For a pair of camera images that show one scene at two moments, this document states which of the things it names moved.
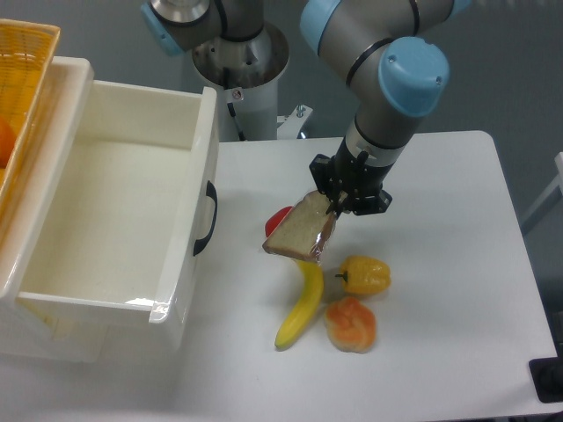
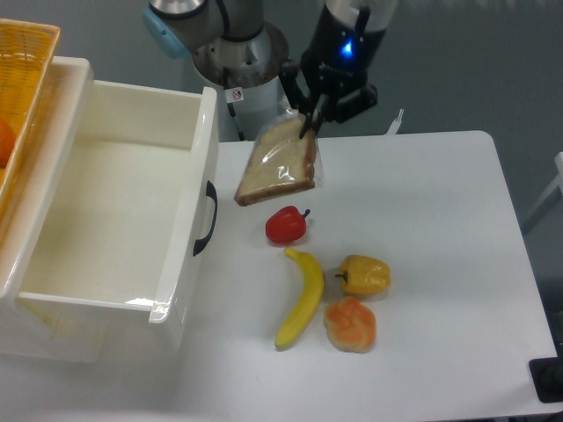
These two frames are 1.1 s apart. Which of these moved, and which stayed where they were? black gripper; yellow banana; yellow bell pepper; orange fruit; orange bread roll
Moved: black gripper
Stayed: orange bread roll; yellow bell pepper; yellow banana; orange fruit
